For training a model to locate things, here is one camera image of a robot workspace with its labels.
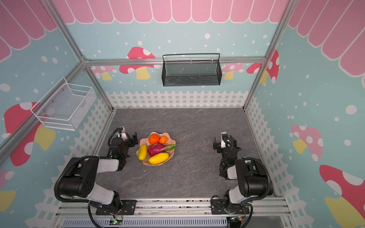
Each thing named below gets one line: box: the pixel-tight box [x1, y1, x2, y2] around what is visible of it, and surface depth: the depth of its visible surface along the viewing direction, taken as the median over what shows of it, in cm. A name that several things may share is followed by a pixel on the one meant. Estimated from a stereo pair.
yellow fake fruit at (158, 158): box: [148, 152, 170, 165], surface depth 87 cm
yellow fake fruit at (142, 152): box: [138, 143, 148, 161], surface depth 88 cm
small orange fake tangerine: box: [159, 135, 168, 144], surface depth 95 cm
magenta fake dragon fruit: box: [147, 142, 177, 157], surface depth 90 cm
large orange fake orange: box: [148, 133, 160, 145], surface depth 94 cm
